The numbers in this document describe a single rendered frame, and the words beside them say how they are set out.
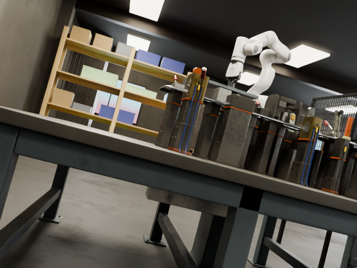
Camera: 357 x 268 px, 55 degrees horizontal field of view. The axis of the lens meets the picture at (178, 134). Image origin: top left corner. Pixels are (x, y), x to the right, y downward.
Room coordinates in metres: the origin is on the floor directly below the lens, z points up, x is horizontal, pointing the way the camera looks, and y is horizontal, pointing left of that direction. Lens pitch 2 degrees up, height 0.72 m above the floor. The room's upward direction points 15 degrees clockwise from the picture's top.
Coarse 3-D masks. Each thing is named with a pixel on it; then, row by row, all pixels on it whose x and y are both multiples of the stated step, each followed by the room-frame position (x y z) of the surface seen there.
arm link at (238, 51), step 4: (236, 40) 2.13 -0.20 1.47; (240, 40) 2.11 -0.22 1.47; (244, 40) 2.10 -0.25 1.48; (248, 40) 2.12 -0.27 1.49; (236, 44) 2.12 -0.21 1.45; (240, 44) 2.11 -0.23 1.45; (244, 44) 2.09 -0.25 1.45; (236, 48) 2.12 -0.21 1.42; (240, 48) 2.10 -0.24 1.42; (236, 52) 2.11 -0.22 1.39; (240, 52) 2.10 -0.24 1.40; (240, 56) 2.10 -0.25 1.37; (244, 56) 2.12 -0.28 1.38
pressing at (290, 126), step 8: (160, 88) 1.78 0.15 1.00; (168, 88) 1.73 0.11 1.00; (176, 88) 1.62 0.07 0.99; (224, 104) 1.69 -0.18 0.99; (264, 120) 1.96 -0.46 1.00; (272, 120) 1.85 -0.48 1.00; (288, 128) 1.94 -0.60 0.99; (296, 128) 1.89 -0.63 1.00; (320, 136) 1.97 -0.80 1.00; (328, 136) 1.84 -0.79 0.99; (352, 144) 1.95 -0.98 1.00
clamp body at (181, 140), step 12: (192, 84) 1.49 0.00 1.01; (204, 84) 1.51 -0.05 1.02; (192, 96) 1.50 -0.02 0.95; (204, 96) 1.51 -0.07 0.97; (180, 108) 1.58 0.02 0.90; (192, 108) 1.51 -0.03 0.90; (180, 120) 1.53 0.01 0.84; (192, 120) 1.51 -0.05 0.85; (180, 132) 1.50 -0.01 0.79; (192, 132) 1.51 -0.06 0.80; (180, 144) 1.49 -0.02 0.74
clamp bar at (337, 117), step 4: (336, 112) 2.15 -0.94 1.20; (340, 112) 2.12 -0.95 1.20; (336, 116) 2.14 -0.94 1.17; (340, 116) 2.15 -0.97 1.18; (336, 120) 2.14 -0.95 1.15; (340, 120) 2.15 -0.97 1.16; (336, 124) 2.15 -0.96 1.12; (332, 128) 2.15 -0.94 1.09; (336, 128) 2.14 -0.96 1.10; (336, 132) 2.14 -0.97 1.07
